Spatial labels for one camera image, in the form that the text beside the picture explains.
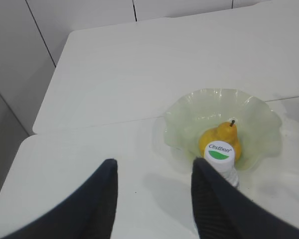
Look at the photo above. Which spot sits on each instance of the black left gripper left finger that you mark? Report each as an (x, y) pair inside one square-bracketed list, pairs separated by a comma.
[(88, 213)]

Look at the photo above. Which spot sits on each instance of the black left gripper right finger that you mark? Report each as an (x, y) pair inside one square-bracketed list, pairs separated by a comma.
[(249, 220)]

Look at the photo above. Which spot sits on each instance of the yellow pear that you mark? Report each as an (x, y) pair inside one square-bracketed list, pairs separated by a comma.
[(226, 132)]

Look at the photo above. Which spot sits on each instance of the green wavy glass plate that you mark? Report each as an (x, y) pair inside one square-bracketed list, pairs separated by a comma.
[(258, 126)]

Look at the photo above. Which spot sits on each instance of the clear water bottle green label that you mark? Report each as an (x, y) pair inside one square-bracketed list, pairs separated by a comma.
[(221, 161)]

